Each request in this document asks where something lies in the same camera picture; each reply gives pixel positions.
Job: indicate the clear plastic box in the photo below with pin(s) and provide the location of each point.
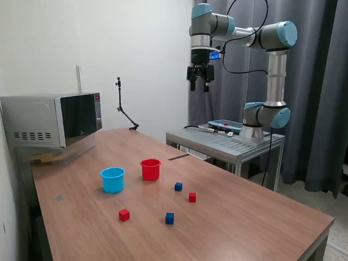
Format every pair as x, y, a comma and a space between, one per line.
68, 156

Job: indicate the red cube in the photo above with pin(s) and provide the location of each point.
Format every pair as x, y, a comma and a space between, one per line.
124, 215
192, 197

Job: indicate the robot teach pendant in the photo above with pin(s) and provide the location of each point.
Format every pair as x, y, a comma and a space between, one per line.
223, 125

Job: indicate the silver microwave oven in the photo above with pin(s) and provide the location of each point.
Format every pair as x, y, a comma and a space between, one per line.
32, 117

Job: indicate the red plastic cup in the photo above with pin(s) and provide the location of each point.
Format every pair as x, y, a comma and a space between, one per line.
150, 171

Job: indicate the small table sticker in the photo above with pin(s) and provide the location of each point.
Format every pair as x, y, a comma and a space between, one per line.
59, 198

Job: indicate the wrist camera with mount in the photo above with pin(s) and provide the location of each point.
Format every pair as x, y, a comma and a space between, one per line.
214, 55

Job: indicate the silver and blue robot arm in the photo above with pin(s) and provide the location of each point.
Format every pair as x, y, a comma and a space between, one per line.
276, 81

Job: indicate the white wall pipe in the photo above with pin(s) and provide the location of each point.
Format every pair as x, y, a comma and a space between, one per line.
79, 79

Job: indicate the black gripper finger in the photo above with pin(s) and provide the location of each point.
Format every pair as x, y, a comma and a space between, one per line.
192, 84
209, 73

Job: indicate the grey curtain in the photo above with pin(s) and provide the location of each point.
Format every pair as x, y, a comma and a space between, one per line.
307, 108

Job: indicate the blue plastic cup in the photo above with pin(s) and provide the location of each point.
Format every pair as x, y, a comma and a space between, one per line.
112, 180

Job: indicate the wooden block stack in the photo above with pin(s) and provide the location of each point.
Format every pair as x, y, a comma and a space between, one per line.
46, 159

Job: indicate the black tape strip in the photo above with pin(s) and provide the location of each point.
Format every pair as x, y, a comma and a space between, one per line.
178, 157

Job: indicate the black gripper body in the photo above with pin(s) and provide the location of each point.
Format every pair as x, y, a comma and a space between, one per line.
199, 57

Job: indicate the blue cube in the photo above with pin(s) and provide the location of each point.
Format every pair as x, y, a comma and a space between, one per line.
178, 187
169, 218

